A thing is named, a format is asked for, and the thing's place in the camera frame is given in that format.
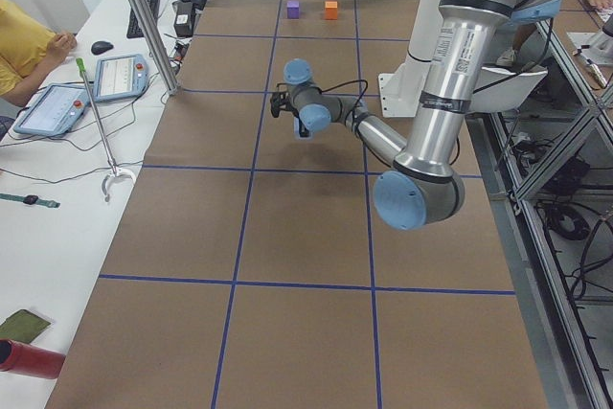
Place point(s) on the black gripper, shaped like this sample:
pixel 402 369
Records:
pixel 301 129

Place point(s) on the light blue foam block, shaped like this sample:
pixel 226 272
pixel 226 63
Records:
pixel 302 136

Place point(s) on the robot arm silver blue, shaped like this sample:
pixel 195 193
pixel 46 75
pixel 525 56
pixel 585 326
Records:
pixel 420 187

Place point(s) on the purple foam block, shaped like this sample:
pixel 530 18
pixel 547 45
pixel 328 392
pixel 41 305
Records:
pixel 293 9

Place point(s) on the orange foam block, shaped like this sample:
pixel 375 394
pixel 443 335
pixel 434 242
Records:
pixel 331 10

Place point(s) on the black power adapter box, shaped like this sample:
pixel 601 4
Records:
pixel 184 18

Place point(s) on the reacher grabber tool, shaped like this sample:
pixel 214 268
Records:
pixel 116 172

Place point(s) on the far teach pendant tablet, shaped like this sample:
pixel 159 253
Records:
pixel 118 78

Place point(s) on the teach pendant tablet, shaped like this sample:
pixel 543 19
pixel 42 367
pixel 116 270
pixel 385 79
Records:
pixel 118 78
pixel 54 112

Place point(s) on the white chair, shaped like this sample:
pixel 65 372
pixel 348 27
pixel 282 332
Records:
pixel 506 95

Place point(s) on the black computer mouse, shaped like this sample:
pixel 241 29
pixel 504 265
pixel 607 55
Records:
pixel 100 47

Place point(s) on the near teach pendant tablet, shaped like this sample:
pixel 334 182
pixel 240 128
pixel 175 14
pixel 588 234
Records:
pixel 54 112

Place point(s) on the person in yellow shirt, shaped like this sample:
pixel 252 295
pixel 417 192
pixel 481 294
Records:
pixel 29 53

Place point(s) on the green cloth pouch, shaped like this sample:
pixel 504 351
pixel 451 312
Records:
pixel 23 326

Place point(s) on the red cylinder bottle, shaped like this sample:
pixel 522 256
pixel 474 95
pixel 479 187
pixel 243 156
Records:
pixel 25 359

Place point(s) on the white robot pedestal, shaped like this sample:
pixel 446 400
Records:
pixel 400 92

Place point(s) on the aluminium frame post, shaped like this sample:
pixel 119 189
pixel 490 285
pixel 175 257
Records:
pixel 155 44

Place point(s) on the green strap smartwatch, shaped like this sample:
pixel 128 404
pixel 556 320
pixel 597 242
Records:
pixel 30 200

